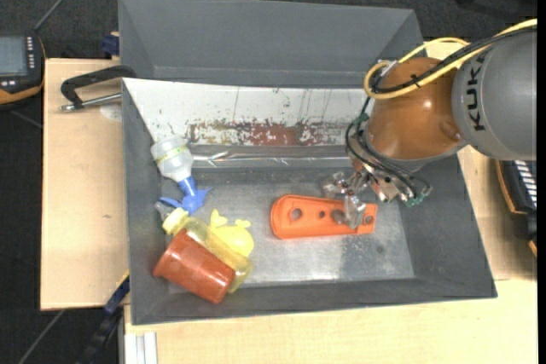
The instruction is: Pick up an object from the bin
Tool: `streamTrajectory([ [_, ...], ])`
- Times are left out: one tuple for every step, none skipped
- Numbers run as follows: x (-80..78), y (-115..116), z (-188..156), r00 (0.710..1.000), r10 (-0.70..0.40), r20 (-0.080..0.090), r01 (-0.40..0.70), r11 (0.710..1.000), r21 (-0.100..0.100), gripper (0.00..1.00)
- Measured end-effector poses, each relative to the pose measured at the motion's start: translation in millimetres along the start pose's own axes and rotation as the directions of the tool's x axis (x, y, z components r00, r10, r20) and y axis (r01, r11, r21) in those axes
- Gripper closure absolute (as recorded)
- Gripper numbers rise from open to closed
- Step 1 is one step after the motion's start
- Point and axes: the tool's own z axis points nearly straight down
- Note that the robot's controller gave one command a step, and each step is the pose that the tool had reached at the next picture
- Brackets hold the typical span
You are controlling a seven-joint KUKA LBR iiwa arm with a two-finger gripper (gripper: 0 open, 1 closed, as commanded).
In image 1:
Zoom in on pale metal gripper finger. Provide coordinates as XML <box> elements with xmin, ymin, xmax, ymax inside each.
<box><xmin>342</xmin><ymin>191</ymin><xmax>369</xmax><ymax>228</ymax></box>
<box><xmin>322</xmin><ymin>171</ymin><xmax>364</xmax><ymax>199</ymax></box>

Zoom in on orange flat tool with holes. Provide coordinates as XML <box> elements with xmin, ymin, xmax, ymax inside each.
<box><xmin>270</xmin><ymin>194</ymin><xmax>379</xmax><ymax>240</ymax></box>

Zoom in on yellow toy whale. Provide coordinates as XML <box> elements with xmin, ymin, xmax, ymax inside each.
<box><xmin>207</xmin><ymin>208</ymin><xmax>256</xmax><ymax>258</ymax></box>

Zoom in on grey metal bin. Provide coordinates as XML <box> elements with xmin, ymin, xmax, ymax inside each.
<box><xmin>117</xmin><ymin>0</ymin><xmax>498</xmax><ymax>326</ymax></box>

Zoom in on white spray bottle blue trigger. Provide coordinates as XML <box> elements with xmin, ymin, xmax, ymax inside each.
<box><xmin>149</xmin><ymin>135</ymin><xmax>213</xmax><ymax>217</ymax></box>

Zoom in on red plastic cup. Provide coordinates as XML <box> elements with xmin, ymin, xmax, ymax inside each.
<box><xmin>152</xmin><ymin>228</ymin><xmax>237</xmax><ymax>305</ymax></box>

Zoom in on pale wood flat board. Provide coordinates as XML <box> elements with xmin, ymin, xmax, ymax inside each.
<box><xmin>40</xmin><ymin>38</ymin><xmax>513</xmax><ymax>311</ymax></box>

